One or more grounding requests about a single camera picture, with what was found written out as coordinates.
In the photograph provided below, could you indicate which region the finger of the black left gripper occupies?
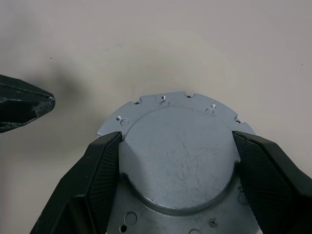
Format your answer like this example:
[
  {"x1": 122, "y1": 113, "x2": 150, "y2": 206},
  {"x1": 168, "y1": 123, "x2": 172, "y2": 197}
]
[{"x1": 0, "y1": 74, "x2": 56, "y2": 134}]

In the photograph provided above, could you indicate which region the silver domed metal lid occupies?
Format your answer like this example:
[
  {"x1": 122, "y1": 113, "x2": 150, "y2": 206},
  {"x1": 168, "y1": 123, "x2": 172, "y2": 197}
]
[{"x1": 97, "y1": 91, "x2": 263, "y2": 234}]

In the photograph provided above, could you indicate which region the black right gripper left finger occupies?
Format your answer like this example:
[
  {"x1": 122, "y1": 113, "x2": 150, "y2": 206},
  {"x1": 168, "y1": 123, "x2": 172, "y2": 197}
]
[{"x1": 29, "y1": 131, "x2": 123, "y2": 234}]

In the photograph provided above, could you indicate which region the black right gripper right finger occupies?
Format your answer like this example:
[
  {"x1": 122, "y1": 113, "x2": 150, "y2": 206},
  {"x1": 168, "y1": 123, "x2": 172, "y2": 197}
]
[{"x1": 232, "y1": 130, "x2": 312, "y2": 234}]

